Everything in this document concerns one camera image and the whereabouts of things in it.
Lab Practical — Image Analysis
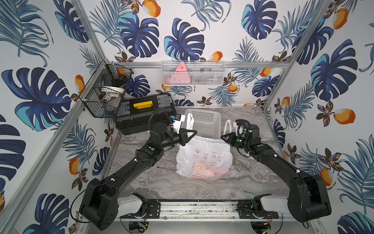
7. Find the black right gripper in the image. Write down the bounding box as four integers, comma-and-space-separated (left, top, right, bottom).
221, 132, 250, 150

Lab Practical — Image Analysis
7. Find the white printed plastic bag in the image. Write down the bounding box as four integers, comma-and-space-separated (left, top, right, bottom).
176, 114, 233, 181

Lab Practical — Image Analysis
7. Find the pink peach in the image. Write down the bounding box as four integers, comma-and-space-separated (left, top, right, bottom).
204, 167, 228, 179

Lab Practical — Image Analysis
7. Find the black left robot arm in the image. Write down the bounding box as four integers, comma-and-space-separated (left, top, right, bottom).
79, 122, 197, 231

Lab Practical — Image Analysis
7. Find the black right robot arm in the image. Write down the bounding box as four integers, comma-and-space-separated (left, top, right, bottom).
221, 120, 332, 223

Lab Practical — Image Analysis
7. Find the white perforated plastic basket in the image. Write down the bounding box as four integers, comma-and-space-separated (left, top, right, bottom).
184, 108, 222, 139

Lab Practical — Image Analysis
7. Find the pink triangle card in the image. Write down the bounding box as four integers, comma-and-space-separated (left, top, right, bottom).
169, 61, 191, 85

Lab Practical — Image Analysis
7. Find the black yellow toolbox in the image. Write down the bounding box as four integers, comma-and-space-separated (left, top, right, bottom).
115, 94, 176, 135

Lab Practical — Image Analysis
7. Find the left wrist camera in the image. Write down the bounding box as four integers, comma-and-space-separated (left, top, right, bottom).
170, 114, 186, 134

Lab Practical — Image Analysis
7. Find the clear wall shelf basket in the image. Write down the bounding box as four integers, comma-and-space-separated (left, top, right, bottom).
161, 61, 226, 86

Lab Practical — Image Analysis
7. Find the aluminium linear rail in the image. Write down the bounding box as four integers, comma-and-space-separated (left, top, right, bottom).
78, 200, 322, 221

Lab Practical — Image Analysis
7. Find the black wire mesh basket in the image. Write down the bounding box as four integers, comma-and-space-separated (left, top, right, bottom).
79, 61, 133, 119

